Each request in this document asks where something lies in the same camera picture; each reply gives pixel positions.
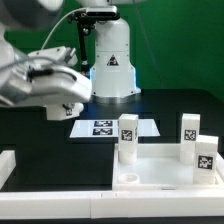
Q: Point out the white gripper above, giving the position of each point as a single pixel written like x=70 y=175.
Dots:
x=27 y=81

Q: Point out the white square table top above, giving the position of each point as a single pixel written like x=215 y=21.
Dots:
x=158 y=168

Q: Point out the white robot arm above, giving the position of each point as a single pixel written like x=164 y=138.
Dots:
x=111 y=75

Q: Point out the marker tag sheet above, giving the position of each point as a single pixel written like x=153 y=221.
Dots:
x=109 y=128

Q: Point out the white left fence bar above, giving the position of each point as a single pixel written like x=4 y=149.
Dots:
x=7 y=165

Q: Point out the white fence bar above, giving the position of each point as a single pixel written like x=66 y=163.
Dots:
x=7 y=165
x=111 y=204

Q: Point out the white front fence bar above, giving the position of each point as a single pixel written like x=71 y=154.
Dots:
x=111 y=204

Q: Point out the black camera stand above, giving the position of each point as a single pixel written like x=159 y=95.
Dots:
x=86 y=20

